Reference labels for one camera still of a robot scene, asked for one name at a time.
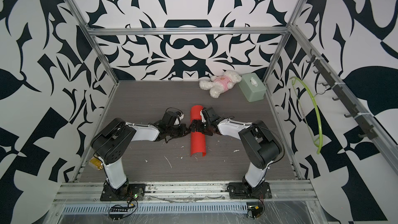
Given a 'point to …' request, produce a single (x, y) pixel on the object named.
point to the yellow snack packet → (97, 163)
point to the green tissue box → (253, 86)
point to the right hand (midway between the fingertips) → (195, 126)
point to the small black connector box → (256, 210)
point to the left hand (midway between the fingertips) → (191, 129)
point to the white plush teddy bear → (219, 84)
